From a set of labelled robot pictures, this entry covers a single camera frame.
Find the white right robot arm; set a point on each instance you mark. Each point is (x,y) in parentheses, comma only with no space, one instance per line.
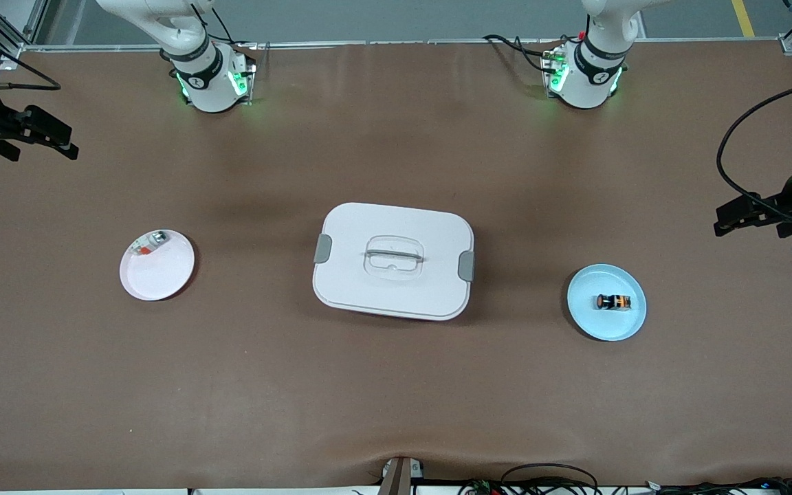
(196,41)

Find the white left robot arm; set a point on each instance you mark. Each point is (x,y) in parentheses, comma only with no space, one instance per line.
(588,69)

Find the white lidded pink box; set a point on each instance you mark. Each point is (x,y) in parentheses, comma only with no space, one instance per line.
(396,289)

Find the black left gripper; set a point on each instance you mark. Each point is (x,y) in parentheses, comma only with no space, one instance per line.
(790,194)

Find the small silver red object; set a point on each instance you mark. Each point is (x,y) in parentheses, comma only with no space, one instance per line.
(155,239)

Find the orange push button switch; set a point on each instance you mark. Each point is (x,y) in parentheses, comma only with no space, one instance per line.
(612,302)

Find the pale pink round plate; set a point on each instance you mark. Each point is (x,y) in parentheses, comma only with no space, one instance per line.
(159,275)

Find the metal table edge rail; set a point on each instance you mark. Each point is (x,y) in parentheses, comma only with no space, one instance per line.
(403,42)

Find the metal table clamp bracket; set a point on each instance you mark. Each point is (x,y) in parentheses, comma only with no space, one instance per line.
(399,478)

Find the brown table cover mat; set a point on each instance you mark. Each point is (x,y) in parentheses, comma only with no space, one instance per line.
(396,385)

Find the light blue round plate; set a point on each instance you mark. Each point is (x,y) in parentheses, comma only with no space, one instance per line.
(606,326)

